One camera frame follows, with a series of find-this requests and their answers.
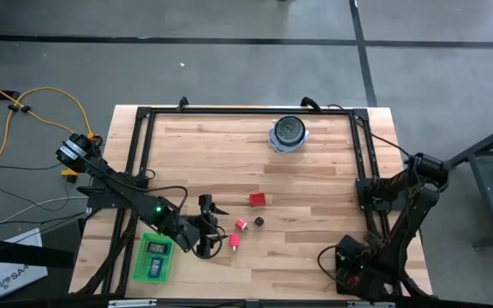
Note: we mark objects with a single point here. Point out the all pink charger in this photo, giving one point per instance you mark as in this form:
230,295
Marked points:
234,241

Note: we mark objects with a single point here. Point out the black plastic tray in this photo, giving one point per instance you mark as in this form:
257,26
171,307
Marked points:
340,288

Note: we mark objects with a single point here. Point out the white crumpled wrapper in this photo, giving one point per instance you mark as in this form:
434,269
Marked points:
272,143

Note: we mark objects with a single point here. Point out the white printed box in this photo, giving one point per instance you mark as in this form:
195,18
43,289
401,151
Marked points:
19,274

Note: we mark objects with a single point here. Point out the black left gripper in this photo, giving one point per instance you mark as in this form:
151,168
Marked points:
195,233

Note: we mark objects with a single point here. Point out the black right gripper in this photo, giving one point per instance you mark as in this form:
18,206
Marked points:
351,254

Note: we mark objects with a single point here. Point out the blue card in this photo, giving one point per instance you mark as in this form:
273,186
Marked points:
156,268

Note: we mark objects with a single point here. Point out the black slanted bar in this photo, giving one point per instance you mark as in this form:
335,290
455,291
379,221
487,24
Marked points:
15,252

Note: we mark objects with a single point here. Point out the black rail with silver brackets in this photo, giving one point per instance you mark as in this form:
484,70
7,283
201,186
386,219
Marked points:
246,304

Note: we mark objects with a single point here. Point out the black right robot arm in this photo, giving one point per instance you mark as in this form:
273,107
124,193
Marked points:
400,239

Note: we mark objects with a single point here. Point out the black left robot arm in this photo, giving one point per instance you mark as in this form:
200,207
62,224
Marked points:
122,192

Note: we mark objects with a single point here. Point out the black metal desk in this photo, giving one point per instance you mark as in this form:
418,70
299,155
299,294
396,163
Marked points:
486,171

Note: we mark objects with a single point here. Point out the black card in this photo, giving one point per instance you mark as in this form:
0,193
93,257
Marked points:
157,248

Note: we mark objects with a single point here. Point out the green plastic basket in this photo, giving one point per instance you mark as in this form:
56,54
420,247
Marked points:
141,269

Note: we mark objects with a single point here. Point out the black metal table frame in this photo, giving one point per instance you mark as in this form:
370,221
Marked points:
251,110

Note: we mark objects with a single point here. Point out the pink charger with white face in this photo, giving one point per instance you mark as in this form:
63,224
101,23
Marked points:
241,224

